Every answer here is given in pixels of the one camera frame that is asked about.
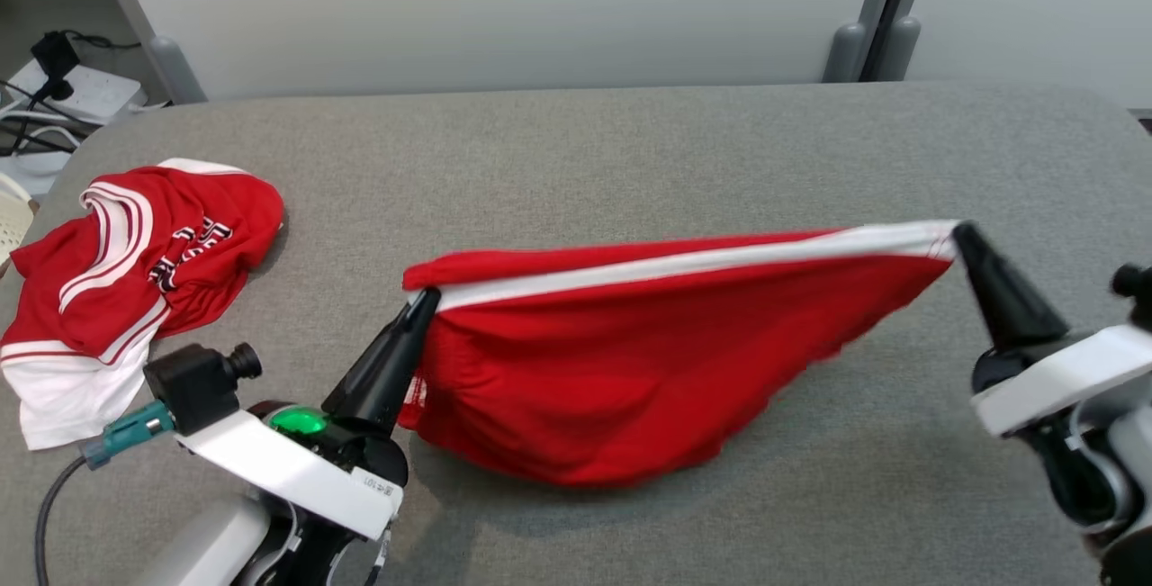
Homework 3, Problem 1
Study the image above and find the red Bulls 23 jersey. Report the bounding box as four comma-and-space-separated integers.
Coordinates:
0, 158, 286, 452

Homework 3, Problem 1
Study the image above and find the grey partition post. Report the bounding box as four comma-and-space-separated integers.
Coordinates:
83, 0, 208, 105
822, 0, 905, 85
877, 0, 941, 83

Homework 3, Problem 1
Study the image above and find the thin black cable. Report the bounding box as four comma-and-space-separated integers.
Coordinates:
63, 28, 143, 51

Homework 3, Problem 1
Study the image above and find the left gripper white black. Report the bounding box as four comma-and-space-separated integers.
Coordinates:
175, 286, 443, 543

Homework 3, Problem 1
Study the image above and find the black power adapter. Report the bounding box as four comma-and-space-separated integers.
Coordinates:
31, 31, 82, 103

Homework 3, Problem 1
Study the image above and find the cream perforated laundry basket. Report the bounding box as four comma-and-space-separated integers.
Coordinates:
0, 172, 37, 267

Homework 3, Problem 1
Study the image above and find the red shorts white stripe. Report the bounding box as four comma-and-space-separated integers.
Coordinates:
400, 220, 962, 490

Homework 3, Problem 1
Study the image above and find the white power strip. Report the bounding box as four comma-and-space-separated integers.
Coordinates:
4, 59, 147, 126

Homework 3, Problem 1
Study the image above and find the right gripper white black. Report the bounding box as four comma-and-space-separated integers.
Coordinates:
951, 220, 1152, 439

